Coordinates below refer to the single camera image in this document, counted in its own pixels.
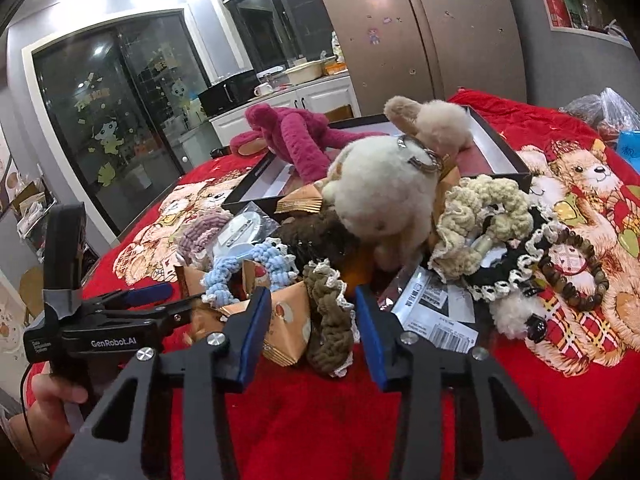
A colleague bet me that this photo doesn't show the orange triangular snack pack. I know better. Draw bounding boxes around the orange triangular snack pack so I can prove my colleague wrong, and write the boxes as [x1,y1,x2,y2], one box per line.
[262,282,311,366]

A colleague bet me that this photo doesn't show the blue crochet scrunchie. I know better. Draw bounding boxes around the blue crochet scrunchie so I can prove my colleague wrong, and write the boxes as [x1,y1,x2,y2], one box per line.
[201,237,299,309]

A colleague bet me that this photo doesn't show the olive brown scrunchie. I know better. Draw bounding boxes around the olive brown scrunchie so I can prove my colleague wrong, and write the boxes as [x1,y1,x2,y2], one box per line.
[303,259,360,378]

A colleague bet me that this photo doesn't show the black white lace scrunchie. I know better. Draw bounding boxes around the black white lace scrunchie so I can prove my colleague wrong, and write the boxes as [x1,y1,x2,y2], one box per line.
[463,205,564,302]

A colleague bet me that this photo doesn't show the magenta plush bear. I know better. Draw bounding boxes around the magenta plush bear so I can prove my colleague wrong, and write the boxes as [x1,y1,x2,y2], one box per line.
[230,103,383,184]

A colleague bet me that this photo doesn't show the person's left hand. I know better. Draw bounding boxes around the person's left hand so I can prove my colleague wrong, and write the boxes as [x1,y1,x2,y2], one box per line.
[1,373,88,479]

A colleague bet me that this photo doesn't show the pink crochet scrunchie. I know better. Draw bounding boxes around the pink crochet scrunchie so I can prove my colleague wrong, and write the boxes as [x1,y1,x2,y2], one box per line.
[177,208,233,264]

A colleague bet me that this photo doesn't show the red teddy bear blanket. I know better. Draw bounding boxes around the red teddy bear blanket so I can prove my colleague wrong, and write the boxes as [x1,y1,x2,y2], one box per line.
[24,88,640,480]

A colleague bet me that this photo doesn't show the white disc in plastic bag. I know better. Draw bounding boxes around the white disc in plastic bag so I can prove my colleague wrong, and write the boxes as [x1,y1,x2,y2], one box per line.
[208,202,280,263]

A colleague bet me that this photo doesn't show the dark bag with barcode label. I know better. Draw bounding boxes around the dark bag with barcode label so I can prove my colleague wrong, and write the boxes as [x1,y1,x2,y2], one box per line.
[378,264,492,353]

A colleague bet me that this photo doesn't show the dark brown fuzzy item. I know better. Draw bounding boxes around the dark brown fuzzy item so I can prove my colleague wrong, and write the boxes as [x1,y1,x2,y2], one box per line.
[271,209,359,268]

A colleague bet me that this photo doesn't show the gold snack pack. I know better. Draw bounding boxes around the gold snack pack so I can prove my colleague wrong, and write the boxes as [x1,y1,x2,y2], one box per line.
[274,184,323,214]

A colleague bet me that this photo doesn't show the orange tangerine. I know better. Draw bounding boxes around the orange tangerine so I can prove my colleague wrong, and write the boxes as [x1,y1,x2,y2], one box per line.
[341,252,378,298]

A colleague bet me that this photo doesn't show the glass sliding door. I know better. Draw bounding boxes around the glass sliding door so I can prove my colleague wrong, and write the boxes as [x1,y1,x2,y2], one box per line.
[34,12,209,233]

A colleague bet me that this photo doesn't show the black microwave oven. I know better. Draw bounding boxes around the black microwave oven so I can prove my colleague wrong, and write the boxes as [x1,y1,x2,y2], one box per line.
[198,70,259,117]

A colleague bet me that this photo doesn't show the white mug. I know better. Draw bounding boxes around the white mug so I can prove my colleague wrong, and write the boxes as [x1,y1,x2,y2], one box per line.
[254,82,274,96]

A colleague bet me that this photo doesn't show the beige crochet scrunchie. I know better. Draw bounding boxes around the beige crochet scrunchie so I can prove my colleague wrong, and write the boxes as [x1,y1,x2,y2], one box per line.
[428,174,534,283]

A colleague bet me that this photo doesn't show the cream plastic basin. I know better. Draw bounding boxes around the cream plastic basin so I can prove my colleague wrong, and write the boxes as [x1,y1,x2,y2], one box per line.
[284,60,323,86]

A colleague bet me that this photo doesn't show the white kitchen cabinet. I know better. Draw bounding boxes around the white kitchen cabinet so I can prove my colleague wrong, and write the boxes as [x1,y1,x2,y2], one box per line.
[209,72,361,146]

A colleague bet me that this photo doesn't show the black shallow gift box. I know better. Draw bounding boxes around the black shallow gift box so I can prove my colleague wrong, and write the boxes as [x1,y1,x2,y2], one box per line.
[221,105,533,216]

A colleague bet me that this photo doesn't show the blue plastic bag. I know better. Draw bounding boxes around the blue plastic bag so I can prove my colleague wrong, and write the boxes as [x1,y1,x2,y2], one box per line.
[616,131,640,172]

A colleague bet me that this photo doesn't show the clear plastic bag of fruit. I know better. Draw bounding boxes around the clear plastic bag of fruit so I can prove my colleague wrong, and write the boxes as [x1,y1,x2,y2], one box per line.
[560,88,640,148]

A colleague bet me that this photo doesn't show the champagne double door refrigerator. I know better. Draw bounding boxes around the champagne double door refrigerator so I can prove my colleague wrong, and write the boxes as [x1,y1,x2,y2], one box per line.
[322,0,527,115]

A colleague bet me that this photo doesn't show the brown wooden bead bracelet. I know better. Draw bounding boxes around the brown wooden bead bracelet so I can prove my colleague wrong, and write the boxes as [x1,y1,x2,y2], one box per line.
[537,226,611,312]

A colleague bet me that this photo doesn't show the white plush rabbit keychain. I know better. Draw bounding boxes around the white plush rabbit keychain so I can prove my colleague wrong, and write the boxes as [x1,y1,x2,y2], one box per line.
[321,134,444,271]

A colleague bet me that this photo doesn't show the white wall shelf unit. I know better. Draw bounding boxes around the white wall shelf unit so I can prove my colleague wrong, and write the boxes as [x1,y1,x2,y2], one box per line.
[542,0,631,48]

